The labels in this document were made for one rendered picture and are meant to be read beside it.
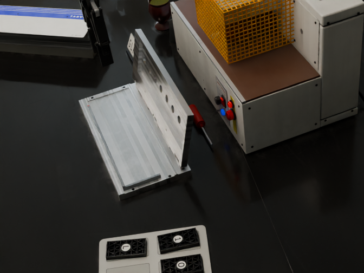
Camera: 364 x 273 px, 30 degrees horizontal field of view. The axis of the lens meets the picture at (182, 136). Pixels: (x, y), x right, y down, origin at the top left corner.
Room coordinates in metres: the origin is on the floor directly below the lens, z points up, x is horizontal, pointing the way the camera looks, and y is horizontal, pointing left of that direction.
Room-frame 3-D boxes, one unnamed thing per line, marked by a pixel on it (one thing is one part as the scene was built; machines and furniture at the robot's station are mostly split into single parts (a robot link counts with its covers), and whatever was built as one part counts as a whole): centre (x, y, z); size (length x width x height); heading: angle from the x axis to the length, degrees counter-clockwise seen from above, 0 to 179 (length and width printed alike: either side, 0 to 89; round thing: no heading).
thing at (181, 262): (0.98, 0.05, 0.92); 0.10 x 0.05 x 0.01; 89
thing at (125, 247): (1.06, 0.18, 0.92); 0.10 x 0.05 x 0.01; 84
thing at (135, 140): (1.48, 0.14, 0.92); 0.44 x 0.21 x 0.04; 14
